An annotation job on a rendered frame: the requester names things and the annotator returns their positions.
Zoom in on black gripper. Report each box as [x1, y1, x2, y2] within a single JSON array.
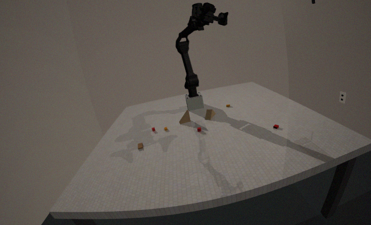
[[191, 6, 228, 26]]

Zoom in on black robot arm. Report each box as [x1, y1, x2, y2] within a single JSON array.
[[175, 3, 216, 98]]

